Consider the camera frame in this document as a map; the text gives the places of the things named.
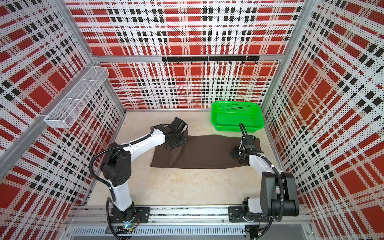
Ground brown trousers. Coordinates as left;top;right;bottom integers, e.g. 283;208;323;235
150;135;246;169

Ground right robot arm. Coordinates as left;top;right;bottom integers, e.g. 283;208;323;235
231;147;300;222

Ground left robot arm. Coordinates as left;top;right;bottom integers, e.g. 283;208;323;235
101;119;189;223

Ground green plastic basket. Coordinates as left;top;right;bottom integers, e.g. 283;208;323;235
211;101;265;133

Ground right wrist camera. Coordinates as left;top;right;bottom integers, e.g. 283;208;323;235
240;135;256;151

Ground black hook rail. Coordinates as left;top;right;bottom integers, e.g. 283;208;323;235
162;56;260;64

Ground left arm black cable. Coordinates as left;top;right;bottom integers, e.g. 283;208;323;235
88;122;169;240

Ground white wire mesh shelf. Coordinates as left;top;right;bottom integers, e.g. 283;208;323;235
44;66;109;129

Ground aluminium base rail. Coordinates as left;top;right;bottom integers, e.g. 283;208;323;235
59;205;317;240

